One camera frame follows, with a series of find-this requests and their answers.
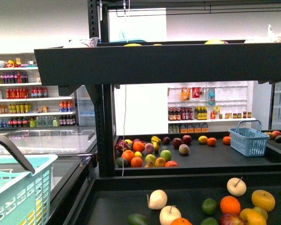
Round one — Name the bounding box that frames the black produce shelf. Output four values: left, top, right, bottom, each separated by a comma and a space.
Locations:
72, 172, 281, 225

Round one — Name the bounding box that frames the light blue plastic basket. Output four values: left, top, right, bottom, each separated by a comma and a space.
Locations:
0, 154, 58, 225

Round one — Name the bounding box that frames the dark green avocado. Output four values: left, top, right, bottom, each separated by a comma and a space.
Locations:
128, 213, 148, 225

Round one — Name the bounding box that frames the black shelf upright post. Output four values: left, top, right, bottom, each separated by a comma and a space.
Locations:
87, 0, 115, 177

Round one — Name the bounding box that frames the black upper shelf tray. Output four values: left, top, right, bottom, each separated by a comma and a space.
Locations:
35, 43, 281, 95

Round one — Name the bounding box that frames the white pear with stem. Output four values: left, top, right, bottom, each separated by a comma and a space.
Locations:
147, 189, 168, 210

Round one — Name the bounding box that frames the green lime upper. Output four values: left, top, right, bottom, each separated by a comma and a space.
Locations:
201, 198, 217, 215

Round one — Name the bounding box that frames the small blue basket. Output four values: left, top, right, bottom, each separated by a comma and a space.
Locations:
229, 120, 270, 157

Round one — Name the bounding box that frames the green lime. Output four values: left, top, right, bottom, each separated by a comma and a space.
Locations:
201, 198, 217, 215
200, 217, 219, 225

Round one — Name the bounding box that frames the small orange mandarin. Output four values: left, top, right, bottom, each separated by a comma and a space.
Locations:
220, 196, 241, 215

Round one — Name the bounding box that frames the white apple far right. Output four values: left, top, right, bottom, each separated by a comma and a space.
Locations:
227, 177, 247, 197

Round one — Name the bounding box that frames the white sauce bottle shelf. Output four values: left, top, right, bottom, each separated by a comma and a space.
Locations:
167, 81, 254, 134

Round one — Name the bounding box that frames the back shelf fruit pile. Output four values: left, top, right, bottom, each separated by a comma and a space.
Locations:
115, 131, 281, 168

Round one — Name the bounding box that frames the large orange tangerine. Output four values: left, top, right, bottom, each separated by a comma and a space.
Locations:
170, 217, 192, 225

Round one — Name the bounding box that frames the red yellow apple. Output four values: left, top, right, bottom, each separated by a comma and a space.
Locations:
220, 213, 245, 225

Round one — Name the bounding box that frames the white hanging cable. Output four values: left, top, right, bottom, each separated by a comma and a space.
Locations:
121, 0, 131, 177

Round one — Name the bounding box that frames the yellow orange persimmon lower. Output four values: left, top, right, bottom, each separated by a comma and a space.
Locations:
239, 208, 267, 225

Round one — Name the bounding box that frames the yellow orange persimmon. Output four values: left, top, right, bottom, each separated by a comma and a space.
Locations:
239, 208, 267, 225
251, 190, 276, 212

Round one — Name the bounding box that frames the glass top freezer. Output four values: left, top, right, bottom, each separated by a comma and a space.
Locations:
0, 125, 98, 188

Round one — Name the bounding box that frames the green lime lower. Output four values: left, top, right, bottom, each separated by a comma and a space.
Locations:
200, 217, 219, 225

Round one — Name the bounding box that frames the yellow orange persimmon upper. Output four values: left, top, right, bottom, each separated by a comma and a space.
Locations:
251, 190, 276, 212

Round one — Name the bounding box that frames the white drinks shelf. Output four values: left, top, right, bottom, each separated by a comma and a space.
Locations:
0, 52, 76, 129

